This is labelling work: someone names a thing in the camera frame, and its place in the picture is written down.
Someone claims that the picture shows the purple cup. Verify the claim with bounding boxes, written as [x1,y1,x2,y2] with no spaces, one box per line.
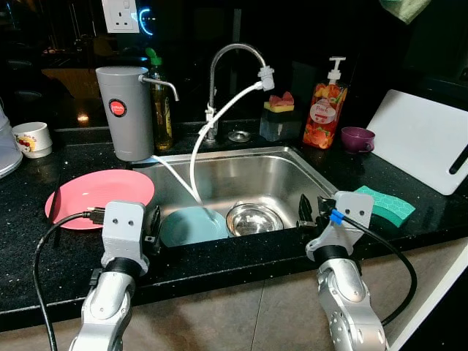
[341,127,376,154]

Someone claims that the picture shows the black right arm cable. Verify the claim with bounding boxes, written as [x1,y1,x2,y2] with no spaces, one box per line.
[329,211,419,326]

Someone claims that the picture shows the stainless steel bowl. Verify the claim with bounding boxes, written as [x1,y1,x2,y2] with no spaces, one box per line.
[226,203,285,237]

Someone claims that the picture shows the white printed mug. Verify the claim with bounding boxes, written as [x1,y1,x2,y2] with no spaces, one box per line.
[12,121,53,159]

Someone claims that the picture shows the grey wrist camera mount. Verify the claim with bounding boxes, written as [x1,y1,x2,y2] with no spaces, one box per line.
[101,200,151,275]
[306,192,374,263]

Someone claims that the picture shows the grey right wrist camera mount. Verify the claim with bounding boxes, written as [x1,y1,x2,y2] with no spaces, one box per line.
[306,192,374,263]

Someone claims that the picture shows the green hanging towel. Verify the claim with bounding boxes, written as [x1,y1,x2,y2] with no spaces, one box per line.
[379,0,432,25]

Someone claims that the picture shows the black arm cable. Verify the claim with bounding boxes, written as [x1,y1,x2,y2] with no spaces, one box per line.
[33,207,107,351]
[329,211,419,326]

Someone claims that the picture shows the grey water filter canister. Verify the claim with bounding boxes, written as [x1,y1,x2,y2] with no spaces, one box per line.
[96,66,179,162]

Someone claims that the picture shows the white wall socket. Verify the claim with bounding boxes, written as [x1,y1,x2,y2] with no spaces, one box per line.
[101,0,140,34]

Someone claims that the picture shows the white cutting board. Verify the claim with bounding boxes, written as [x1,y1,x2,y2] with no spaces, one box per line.
[363,89,468,196]

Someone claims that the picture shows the green capped oil bottle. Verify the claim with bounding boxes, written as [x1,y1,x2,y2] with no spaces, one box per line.
[145,48,174,151]

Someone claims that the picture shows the black sponge holder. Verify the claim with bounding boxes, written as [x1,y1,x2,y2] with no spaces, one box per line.
[260,110,302,143]

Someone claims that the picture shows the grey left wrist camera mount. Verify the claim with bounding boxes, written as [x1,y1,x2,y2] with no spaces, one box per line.
[101,200,151,275]

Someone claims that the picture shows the white flexible hose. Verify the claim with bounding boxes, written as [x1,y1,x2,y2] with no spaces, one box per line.
[150,82,264,205]

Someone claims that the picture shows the green sponge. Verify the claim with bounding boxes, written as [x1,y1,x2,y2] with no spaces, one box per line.
[355,186,416,227]

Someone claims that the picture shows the white rounded appliance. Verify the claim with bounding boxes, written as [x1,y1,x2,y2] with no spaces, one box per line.
[0,95,24,178]

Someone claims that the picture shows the teal round plate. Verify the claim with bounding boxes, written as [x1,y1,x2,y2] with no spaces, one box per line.
[159,206,230,247]

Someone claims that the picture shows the chrome gooseneck faucet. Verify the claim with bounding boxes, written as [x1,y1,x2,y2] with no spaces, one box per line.
[206,43,268,143]

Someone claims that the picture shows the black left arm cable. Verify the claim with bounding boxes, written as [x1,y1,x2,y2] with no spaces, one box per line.
[33,207,107,351]

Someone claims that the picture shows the orange pump soap bottle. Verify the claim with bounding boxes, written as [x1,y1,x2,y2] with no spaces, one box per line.
[303,57,349,150]

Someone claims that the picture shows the pink round plate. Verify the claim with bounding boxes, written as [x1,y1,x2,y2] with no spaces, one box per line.
[45,170,156,231]

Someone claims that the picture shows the white faucet diverter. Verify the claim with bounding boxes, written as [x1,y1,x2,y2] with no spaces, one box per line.
[258,66,276,91]

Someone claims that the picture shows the stainless steel sink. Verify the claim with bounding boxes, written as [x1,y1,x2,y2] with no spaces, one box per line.
[121,146,341,249]

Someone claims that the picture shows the blue glowing ring light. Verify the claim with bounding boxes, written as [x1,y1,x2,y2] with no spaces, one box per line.
[137,9,152,36]

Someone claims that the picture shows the yellow red scrub sponge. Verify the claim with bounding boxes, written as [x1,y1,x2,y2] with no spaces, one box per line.
[265,91,295,114]

